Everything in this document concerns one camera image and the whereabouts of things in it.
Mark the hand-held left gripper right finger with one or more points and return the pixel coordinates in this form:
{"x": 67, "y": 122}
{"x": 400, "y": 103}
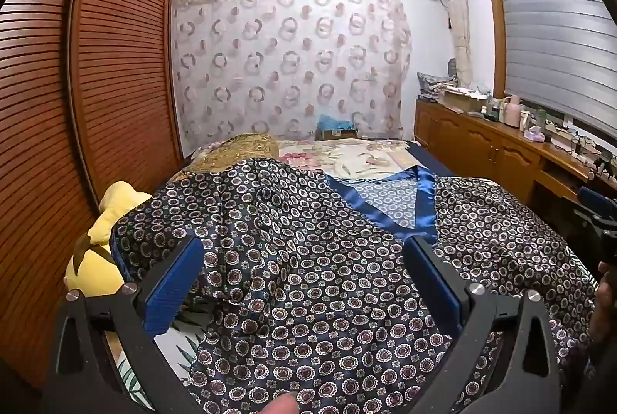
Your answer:
{"x": 434, "y": 288}

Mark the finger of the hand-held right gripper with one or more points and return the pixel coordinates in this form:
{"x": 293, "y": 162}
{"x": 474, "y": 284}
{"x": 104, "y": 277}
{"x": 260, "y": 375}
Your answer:
{"x": 594, "y": 201}

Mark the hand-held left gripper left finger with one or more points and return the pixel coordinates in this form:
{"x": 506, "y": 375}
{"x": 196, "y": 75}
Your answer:
{"x": 173, "y": 288}

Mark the navy circle print satin robe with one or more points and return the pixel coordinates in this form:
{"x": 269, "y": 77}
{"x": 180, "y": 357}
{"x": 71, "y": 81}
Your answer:
{"x": 313, "y": 298}

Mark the person's right hand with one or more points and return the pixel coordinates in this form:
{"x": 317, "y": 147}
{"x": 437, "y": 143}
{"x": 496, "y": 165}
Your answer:
{"x": 605, "y": 303}

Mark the person's left hand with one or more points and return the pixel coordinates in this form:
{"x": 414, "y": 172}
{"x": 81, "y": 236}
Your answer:
{"x": 283, "y": 405}

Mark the yellow plush toy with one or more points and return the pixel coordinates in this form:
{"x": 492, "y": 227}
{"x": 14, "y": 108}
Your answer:
{"x": 91, "y": 269}

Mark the purple tissue box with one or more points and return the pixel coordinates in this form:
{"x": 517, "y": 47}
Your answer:
{"x": 534, "y": 135}

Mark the pink thermos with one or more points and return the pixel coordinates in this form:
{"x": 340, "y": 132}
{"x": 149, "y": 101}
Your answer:
{"x": 512, "y": 110}

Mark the wooden sideboard cabinet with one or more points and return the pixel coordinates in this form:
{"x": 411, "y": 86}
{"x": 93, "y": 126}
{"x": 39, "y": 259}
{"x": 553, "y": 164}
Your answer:
{"x": 482, "y": 144}

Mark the gold patterned pillow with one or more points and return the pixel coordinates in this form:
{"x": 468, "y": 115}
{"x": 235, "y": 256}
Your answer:
{"x": 241, "y": 149}

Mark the floral bed sheet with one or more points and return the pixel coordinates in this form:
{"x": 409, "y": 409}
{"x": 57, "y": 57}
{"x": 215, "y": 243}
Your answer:
{"x": 337, "y": 158}

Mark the long cardboard box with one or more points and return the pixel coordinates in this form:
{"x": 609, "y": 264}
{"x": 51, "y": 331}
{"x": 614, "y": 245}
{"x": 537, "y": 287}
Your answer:
{"x": 462, "y": 101}

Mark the grey window blind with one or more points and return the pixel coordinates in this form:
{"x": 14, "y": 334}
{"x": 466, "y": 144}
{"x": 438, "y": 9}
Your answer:
{"x": 554, "y": 33}

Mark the small cardboard box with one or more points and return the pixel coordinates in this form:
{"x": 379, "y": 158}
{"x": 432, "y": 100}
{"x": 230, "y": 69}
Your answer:
{"x": 337, "y": 134}

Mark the grey fan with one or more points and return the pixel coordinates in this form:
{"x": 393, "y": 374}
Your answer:
{"x": 453, "y": 68}

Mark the blue cloth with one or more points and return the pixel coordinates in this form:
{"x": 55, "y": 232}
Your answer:
{"x": 335, "y": 122}

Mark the stack of folded cloths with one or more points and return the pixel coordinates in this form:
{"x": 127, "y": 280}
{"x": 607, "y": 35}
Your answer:
{"x": 436, "y": 86}

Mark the beige side curtain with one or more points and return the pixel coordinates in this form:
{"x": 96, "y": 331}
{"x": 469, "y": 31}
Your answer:
{"x": 460, "y": 33}

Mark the wooden louvred wardrobe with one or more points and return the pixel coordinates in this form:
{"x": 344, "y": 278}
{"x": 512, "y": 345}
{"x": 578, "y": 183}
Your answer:
{"x": 120, "y": 57}

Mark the circle print sheer curtain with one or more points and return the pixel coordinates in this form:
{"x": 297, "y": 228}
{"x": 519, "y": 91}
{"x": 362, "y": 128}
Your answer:
{"x": 289, "y": 67}

